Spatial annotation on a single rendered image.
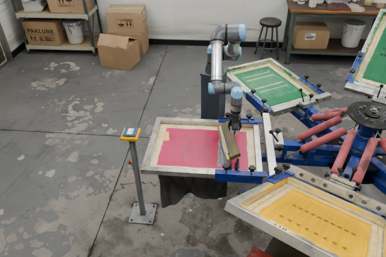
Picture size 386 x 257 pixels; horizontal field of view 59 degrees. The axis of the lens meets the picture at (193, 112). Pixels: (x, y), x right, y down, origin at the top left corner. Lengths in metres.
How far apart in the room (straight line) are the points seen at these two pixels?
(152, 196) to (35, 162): 1.41
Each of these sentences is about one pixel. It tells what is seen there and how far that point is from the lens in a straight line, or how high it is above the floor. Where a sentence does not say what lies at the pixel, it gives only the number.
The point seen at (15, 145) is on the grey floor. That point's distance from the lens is 4.46.
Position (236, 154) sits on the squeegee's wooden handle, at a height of 1.07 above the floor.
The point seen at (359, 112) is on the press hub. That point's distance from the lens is 2.39.
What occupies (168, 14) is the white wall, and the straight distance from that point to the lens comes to 6.07.
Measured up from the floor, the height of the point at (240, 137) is 0.95.
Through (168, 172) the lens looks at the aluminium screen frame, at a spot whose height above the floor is 0.98.
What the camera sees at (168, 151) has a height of 0.95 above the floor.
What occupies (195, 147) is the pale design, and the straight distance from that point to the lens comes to 2.45.
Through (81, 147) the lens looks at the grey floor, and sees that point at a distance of 4.12.
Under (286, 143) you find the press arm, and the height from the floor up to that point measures 1.04.
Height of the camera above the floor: 2.58
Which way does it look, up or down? 36 degrees down
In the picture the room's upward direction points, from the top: 1 degrees counter-clockwise
